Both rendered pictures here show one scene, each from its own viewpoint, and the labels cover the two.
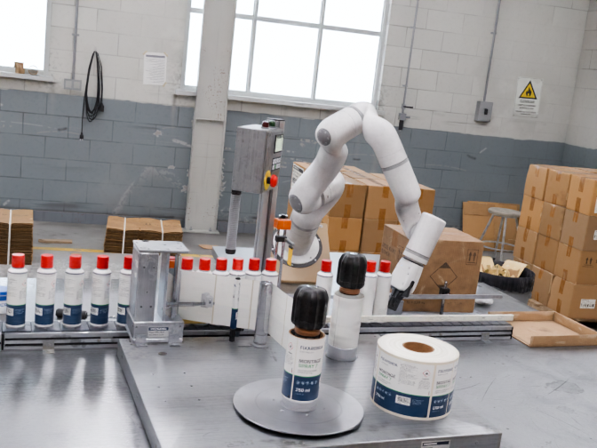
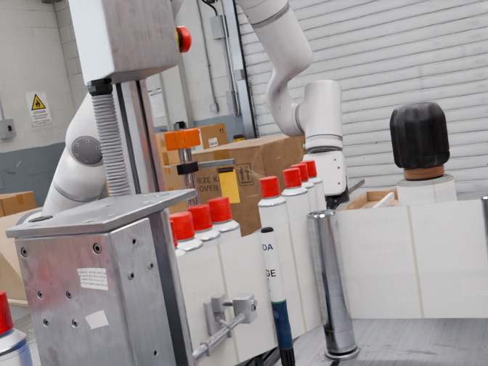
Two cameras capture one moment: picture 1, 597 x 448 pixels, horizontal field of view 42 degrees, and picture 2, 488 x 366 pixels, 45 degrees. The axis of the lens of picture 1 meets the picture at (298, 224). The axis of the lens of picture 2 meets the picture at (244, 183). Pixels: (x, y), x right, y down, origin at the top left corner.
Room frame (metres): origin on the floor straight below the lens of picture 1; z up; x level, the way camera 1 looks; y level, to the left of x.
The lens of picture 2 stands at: (1.63, 0.61, 1.21)
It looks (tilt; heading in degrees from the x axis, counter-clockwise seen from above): 7 degrees down; 320
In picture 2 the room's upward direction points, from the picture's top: 9 degrees counter-clockwise
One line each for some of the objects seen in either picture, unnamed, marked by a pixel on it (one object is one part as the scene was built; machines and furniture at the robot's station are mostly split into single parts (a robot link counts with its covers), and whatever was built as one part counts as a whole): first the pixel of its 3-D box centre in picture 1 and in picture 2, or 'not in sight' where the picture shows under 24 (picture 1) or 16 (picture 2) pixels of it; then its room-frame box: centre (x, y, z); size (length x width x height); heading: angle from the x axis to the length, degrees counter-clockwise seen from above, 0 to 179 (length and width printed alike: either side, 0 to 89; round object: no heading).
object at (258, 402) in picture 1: (298, 406); not in sight; (1.73, -0.05, 0.89); 0.31 x 0.31 x 0.01
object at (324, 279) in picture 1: (322, 292); (277, 232); (2.40, -0.10, 0.98); 0.05 x 0.05 x 0.20
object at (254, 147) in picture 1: (258, 158); (119, 11); (2.39, 0.14, 1.38); 0.17 x 0.10 x 0.19; 167
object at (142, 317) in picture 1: (156, 291); (128, 347); (2.11, 0.37, 1.01); 0.14 x 0.13 x 0.26; 112
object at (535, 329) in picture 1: (543, 328); (394, 202); (2.72, -0.91, 0.85); 0.30 x 0.26 x 0.04; 112
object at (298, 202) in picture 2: not in sight; (298, 221); (2.43, -0.19, 0.98); 0.05 x 0.05 x 0.20
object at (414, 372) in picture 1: (414, 374); not in sight; (1.85, -0.33, 0.95); 0.20 x 0.20 x 0.14
